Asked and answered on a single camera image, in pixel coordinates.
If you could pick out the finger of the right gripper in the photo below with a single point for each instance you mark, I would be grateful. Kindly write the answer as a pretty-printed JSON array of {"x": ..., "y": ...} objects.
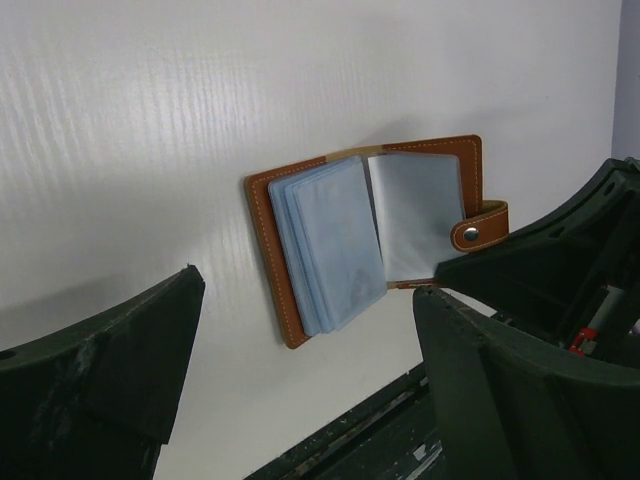
[{"x": 576, "y": 267}]

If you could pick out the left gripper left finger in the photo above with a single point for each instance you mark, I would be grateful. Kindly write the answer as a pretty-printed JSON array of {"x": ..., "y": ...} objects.
[{"x": 99, "y": 399}]

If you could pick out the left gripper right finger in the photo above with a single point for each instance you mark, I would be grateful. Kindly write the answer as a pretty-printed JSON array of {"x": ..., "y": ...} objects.
[{"x": 511, "y": 406}]

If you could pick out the brown leather card holder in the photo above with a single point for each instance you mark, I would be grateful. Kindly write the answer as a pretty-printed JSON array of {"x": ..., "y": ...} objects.
[{"x": 339, "y": 231}]

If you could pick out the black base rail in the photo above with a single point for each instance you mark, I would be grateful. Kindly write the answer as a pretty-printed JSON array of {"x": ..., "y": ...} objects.
[{"x": 390, "y": 435}]

